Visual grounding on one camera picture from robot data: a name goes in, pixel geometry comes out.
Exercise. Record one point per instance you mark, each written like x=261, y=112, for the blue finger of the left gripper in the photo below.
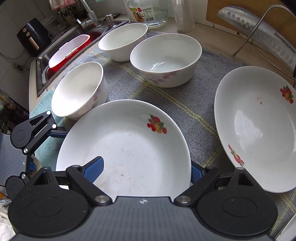
x=58, y=134

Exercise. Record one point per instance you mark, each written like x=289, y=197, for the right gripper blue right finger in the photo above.
x=197, y=172

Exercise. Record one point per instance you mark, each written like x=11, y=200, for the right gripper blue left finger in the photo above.
x=92, y=170

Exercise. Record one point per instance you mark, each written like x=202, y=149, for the white plate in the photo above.
x=254, y=112
x=144, y=151

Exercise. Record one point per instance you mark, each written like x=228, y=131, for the steel kitchen faucet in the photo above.
x=93, y=21

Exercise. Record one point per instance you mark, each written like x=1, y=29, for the white bowl floral near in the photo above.
x=81, y=90

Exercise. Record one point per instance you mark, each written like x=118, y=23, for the white bowl floral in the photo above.
x=81, y=90
x=167, y=60

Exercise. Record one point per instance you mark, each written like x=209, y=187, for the stainless steel sink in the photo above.
x=44, y=75

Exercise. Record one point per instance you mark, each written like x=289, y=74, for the red and white basin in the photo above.
x=67, y=51

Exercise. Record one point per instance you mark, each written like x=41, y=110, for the black air fryer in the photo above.
x=34, y=37

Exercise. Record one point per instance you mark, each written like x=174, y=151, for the white bowl plain left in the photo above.
x=119, y=43

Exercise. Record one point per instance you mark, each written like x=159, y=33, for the white bowl floral far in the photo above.
x=167, y=60

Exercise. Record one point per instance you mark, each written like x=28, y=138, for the steel santoku knife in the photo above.
x=233, y=10

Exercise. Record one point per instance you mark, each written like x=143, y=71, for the glass jar with label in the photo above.
x=153, y=13

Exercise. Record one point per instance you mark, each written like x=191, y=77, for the bamboo cutting board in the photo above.
x=279, y=19

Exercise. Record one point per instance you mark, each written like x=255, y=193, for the wire knife rack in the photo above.
x=265, y=35

